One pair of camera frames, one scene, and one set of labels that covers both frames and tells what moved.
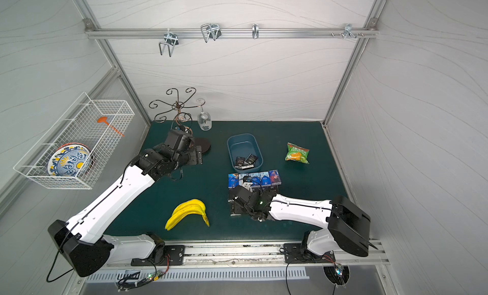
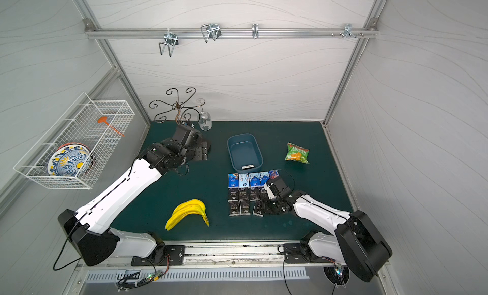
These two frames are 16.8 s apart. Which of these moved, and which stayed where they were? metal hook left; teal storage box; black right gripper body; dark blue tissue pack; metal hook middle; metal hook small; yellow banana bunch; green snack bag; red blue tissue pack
Moved: black right gripper body; red blue tissue pack
Stayed: metal hook left; yellow banana bunch; metal hook middle; teal storage box; metal hook small; green snack bag; dark blue tissue pack
